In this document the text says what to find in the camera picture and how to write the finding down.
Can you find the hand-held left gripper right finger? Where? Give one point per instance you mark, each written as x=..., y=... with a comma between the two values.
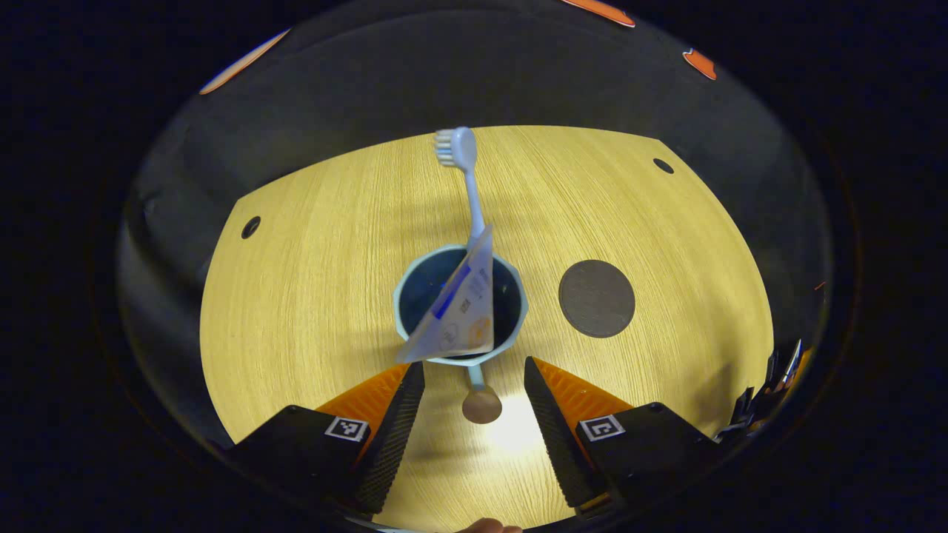
x=559, y=437

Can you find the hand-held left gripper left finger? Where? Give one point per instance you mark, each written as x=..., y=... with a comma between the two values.
x=396, y=437

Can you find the white toothpaste tube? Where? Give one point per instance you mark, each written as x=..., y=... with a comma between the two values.
x=463, y=318

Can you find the brown round coaster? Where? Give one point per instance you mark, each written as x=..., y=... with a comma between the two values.
x=597, y=298

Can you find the light blue cup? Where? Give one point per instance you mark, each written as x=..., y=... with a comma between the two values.
x=418, y=292

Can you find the light blue toothbrush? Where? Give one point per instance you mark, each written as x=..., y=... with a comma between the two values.
x=474, y=200

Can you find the wooden desktop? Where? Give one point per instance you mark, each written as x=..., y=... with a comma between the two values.
x=311, y=296

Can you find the black backdrop cloth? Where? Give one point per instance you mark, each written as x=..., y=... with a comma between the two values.
x=444, y=74

